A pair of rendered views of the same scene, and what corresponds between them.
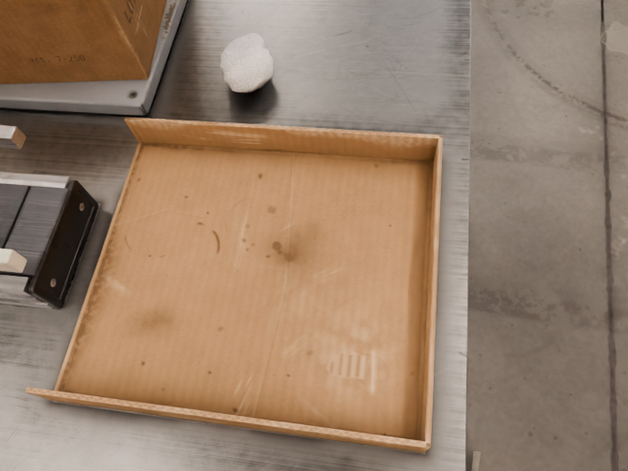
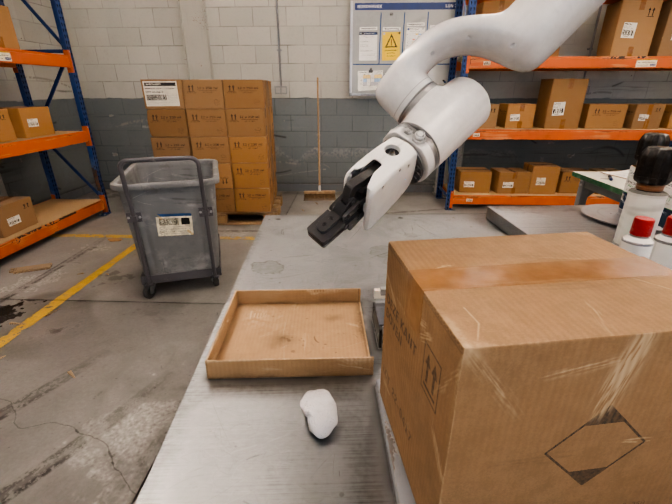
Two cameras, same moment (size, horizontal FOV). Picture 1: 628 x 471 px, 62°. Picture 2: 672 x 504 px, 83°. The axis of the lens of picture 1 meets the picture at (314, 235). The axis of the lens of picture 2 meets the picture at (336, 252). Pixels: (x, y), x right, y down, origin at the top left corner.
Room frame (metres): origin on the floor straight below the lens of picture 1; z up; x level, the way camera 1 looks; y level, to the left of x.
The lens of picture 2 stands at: (0.86, -0.09, 1.31)
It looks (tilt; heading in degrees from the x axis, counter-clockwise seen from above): 23 degrees down; 160
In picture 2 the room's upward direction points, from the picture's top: straight up
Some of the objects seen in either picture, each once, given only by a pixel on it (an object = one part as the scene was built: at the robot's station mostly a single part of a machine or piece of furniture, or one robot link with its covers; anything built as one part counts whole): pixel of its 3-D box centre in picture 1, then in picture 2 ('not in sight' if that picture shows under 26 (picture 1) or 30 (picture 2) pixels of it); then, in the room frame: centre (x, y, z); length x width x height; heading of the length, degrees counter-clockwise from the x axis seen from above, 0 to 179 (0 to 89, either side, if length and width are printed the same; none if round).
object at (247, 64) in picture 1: (249, 61); (318, 411); (0.42, 0.03, 0.85); 0.08 x 0.07 x 0.04; 144
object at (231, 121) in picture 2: not in sight; (220, 151); (-3.49, 0.16, 0.70); 1.20 x 0.82 x 1.39; 74
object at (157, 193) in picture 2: not in sight; (178, 215); (-1.99, -0.27, 0.48); 0.89 x 0.63 x 0.96; 177
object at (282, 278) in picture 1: (255, 263); (295, 326); (0.19, 0.05, 0.85); 0.30 x 0.26 x 0.04; 72
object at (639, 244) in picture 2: not in sight; (628, 266); (0.40, 0.70, 0.98); 0.05 x 0.05 x 0.20
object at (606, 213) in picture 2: not in sight; (630, 217); (-0.02, 1.35, 0.89); 0.31 x 0.31 x 0.01
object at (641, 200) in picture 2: not in sight; (644, 203); (0.21, 1.02, 1.03); 0.09 x 0.09 x 0.30
